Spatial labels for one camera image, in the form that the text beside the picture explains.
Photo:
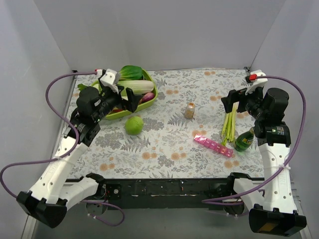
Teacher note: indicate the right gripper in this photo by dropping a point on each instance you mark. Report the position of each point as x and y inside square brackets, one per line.
[239, 99]

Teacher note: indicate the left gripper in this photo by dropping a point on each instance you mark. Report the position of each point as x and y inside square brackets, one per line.
[122, 95]

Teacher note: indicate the pink weekly pill organizer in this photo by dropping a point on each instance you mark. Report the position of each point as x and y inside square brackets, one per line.
[213, 145]

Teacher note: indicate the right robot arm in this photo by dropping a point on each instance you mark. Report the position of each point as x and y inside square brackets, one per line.
[275, 212]

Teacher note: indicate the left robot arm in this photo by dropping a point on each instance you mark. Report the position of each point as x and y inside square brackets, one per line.
[47, 200]

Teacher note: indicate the napa cabbage toy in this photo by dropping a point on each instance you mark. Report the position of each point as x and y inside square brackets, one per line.
[139, 87]

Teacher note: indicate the green plastic basket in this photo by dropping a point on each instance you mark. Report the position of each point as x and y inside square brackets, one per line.
[142, 106]

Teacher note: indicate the purple onion toy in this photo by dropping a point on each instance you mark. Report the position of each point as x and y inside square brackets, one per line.
[148, 97]

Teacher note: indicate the bok choy toy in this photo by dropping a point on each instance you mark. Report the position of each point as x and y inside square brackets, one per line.
[131, 72]

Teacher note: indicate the green round cabbage toy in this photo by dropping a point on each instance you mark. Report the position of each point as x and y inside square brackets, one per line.
[134, 125]

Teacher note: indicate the celery stalk toy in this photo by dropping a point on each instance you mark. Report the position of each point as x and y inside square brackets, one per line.
[228, 130]

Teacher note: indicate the green glass bottle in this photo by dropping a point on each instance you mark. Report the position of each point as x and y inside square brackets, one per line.
[244, 140]

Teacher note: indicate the white radish with leaves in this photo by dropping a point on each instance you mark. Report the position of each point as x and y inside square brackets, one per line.
[81, 87]

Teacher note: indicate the clear pill jar gold lid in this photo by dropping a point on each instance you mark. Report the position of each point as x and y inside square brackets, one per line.
[189, 111]

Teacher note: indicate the floral table mat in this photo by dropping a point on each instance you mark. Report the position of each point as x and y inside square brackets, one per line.
[165, 148]

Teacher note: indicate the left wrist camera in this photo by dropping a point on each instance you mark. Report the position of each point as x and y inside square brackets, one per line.
[108, 78]

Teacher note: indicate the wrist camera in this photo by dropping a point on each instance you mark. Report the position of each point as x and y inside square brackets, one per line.
[108, 78]
[254, 80]

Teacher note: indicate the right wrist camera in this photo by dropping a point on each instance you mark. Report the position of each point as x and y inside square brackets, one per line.
[254, 80]

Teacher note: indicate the black base frame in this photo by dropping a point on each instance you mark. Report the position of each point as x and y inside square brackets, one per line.
[167, 194]

